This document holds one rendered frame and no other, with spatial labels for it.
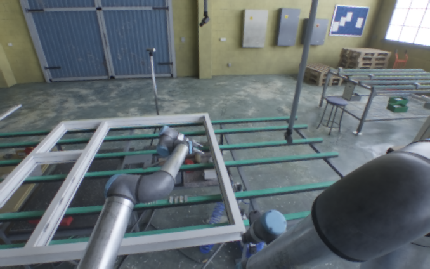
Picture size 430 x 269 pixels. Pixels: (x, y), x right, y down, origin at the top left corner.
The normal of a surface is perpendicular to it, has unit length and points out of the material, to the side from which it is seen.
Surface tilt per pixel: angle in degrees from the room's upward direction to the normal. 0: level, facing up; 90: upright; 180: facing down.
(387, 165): 30
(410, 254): 85
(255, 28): 90
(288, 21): 90
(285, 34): 90
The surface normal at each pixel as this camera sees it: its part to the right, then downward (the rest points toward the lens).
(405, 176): -0.32, -0.66
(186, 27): 0.16, 0.49
